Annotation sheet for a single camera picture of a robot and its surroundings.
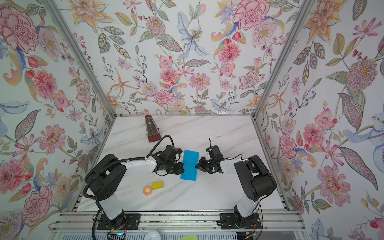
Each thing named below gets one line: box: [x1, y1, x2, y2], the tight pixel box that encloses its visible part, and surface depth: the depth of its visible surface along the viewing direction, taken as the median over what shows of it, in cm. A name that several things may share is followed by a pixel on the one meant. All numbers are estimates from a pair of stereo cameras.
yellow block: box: [151, 181, 164, 190], surface depth 87 cm
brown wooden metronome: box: [144, 114, 162, 143], surface depth 103 cm
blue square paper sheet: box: [180, 150, 200, 181], surface depth 92 cm
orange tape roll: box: [142, 185, 153, 196], surface depth 85 cm
